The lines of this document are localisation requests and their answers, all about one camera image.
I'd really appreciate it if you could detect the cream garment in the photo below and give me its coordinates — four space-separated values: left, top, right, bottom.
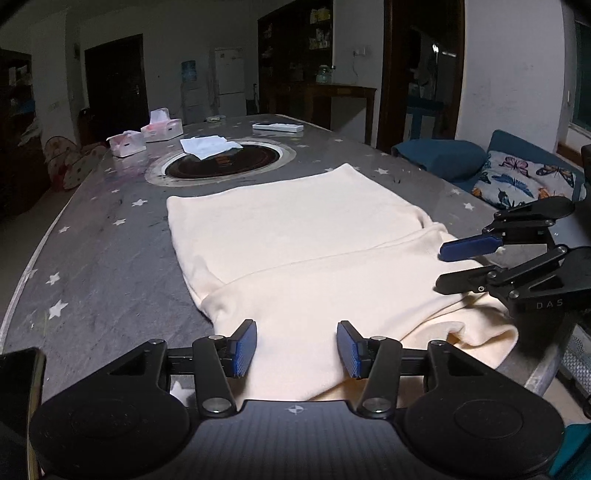
166 165 518 401

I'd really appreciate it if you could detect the blue sofa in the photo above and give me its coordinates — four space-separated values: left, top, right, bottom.
393 130 587 210

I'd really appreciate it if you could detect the butterfly print pillow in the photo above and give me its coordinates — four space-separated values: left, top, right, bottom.
471 151 583 210

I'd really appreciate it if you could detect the round black induction cooktop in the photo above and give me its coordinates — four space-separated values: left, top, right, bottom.
144 137 297 188

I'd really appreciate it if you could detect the white paper on cooktop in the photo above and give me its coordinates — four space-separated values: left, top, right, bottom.
180 135 242 160

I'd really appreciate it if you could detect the dark wooden side table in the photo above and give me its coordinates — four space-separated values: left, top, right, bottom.
304 84 377 145

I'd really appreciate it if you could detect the white remote control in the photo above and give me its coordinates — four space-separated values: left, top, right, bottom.
252 123 304 135

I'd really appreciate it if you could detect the small white pink tissue pack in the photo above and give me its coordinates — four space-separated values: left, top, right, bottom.
106 130 146 158

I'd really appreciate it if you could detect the white pink tissue box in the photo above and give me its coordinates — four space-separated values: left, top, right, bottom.
141 108 183 143

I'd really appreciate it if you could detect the floral fabric basket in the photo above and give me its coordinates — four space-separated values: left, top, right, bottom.
44 136 107 191

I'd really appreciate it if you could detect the water dispenser with blue bottle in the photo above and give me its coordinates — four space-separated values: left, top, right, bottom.
181 60 201 124

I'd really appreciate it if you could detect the dark wooden shelf cabinet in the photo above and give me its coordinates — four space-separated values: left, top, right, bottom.
257 1 335 118

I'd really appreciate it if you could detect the white refrigerator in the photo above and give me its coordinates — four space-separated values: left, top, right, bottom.
213 48 246 117

